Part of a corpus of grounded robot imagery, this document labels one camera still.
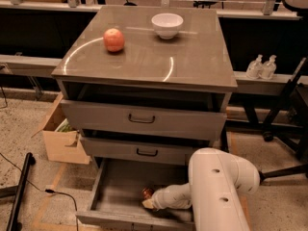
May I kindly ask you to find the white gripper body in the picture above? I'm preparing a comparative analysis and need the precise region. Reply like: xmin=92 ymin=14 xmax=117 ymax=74
xmin=151 ymin=188 xmax=178 ymax=210

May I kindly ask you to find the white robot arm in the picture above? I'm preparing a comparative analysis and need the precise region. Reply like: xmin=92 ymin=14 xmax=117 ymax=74
xmin=142 ymin=148 xmax=260 ymax=231

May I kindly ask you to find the grey open bottom drawer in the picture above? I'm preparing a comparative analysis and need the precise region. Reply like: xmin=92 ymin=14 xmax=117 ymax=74
xmin=77 ymin=159 xmax=196 ymax=231

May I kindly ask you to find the grey middle drawer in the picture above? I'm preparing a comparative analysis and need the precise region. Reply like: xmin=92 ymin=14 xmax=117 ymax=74
xmin=81 ymin=137 xmax=210 ymax=166

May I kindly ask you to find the grey top drawer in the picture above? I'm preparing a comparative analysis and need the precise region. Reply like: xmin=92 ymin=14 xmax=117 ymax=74
xmin=61 ymin=100 xmax=226 ymax=142

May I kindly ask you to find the grey drawer cabinet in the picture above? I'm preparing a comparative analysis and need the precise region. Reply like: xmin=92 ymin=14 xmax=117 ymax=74
xmin=51 ymin=5 xmax=239 ymax=166

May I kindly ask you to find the cardboard box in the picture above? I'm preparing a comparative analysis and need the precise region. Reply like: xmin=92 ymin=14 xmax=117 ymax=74
xmin=34 ymin=93 xmax=90 ymax=165

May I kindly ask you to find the black stand leg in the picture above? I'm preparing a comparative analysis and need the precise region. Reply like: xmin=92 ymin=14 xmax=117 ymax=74
xmin=0 ymin=152 xmax=36 ymax=231

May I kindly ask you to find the black office chair base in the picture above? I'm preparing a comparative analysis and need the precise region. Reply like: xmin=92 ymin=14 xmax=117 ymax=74
xmin=258 ymin=57 xmax=308 ymax=183

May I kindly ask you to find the red apple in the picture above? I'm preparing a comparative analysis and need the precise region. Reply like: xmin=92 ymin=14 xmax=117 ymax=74
xmin=103 ymin=28 xmax=125 ymax=52

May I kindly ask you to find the white ceramic bowl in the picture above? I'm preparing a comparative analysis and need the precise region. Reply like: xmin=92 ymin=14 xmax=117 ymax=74
xmin=151 ymin=13 xmax=184 ymax=39

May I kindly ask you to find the black floor cable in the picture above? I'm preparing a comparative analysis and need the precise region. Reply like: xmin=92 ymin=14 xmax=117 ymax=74
xmin=0 ymin=152 xmax=80 ymax=231

